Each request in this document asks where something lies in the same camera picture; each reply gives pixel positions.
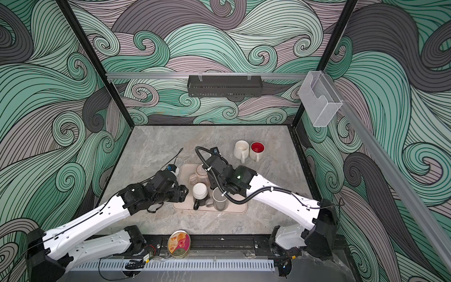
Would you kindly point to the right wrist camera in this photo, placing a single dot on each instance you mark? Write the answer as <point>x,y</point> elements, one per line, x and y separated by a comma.
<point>215,151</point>

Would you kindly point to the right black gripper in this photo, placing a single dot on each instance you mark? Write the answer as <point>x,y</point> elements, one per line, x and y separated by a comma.
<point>214,182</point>

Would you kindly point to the black mug white base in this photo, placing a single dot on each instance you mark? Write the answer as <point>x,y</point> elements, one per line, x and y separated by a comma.
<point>200,195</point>

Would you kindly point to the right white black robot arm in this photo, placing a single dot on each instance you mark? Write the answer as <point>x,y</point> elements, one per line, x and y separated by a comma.
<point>316,222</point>

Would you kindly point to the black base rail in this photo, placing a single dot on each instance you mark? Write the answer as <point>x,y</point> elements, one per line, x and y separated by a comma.
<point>258,244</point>

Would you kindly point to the cream mug red inside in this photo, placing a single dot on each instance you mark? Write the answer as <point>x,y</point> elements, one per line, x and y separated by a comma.
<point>256,151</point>

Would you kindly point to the aluminium rail wall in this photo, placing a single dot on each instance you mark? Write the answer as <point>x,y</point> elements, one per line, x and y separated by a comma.
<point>186,75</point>
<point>428,223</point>

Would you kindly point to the white slotted cable duct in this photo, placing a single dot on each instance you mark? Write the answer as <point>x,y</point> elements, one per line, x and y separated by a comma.
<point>183,265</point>

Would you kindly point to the grey upside-down mug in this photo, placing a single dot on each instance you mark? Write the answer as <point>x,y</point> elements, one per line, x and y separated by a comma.
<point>217,200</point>

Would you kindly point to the aluminium rail right wall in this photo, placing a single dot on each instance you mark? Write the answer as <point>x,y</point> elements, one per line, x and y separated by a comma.
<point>428,223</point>

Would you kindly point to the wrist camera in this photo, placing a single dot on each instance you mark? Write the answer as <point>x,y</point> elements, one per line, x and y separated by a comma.
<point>173,168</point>
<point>215,151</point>

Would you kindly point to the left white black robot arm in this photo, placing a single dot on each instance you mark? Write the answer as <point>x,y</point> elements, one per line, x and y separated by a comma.
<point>52,253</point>

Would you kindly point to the beige rectangular tray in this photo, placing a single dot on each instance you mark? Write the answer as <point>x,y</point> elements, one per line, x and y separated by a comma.
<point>186,170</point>

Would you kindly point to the pink upside-down mug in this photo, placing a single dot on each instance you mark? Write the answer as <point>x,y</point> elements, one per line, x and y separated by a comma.
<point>200,176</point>

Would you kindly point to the aluminium rail back wall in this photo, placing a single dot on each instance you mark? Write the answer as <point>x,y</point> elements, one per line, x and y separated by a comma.
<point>186,75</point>

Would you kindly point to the black wall shelf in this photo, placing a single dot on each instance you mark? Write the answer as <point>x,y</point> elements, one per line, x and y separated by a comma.
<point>224,86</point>

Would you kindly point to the round colourful tin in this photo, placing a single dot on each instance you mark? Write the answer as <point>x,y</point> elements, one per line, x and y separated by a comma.
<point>179,244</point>

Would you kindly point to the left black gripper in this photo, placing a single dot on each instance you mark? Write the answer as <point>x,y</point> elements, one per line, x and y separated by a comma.
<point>179,194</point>

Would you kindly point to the clear acrylic wall holder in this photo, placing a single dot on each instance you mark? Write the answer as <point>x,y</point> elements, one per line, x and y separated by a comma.
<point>320,97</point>

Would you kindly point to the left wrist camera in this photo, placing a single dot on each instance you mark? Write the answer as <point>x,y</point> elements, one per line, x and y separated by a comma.
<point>173,168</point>

